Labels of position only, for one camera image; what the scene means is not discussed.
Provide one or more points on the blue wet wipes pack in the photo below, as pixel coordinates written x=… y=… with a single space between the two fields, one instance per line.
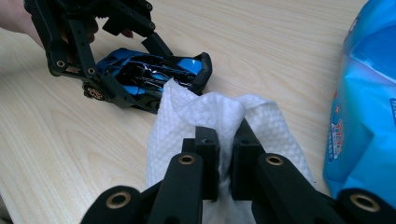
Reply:
x=364 y=109

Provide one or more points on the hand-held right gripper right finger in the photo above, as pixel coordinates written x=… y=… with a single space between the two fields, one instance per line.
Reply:
x=246 y=158

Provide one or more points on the white wet wipe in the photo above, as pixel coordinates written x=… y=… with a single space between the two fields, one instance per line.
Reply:
x=186 y=115

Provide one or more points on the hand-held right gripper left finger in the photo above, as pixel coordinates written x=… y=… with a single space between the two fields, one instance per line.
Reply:
x=207 y=158

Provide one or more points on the blue black toy car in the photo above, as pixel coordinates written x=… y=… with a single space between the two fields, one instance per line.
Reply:
x=155 y=74

